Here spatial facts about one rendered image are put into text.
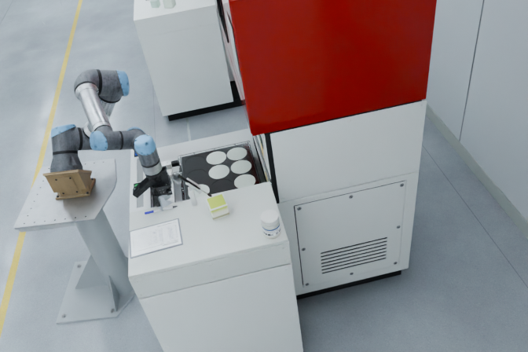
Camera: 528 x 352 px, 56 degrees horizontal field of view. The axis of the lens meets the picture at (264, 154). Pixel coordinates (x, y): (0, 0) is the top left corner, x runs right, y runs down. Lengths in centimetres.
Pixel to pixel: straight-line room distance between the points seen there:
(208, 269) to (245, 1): 101
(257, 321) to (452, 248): 139
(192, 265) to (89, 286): 143
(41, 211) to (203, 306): 97
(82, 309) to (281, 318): 135
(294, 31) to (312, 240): 113
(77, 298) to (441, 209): 234
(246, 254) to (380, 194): 79
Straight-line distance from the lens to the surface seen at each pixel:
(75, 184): 257
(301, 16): 179
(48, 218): 260
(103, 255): 291
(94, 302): 322
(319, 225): 245
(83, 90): 220
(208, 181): 233
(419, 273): 305
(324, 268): 271
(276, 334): 244
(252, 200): 209
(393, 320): 286
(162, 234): 206
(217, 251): 194
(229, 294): 212
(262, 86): 188
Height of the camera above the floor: 243
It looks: 39 degrees down
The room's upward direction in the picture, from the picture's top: 9 degrees counter-clockwise
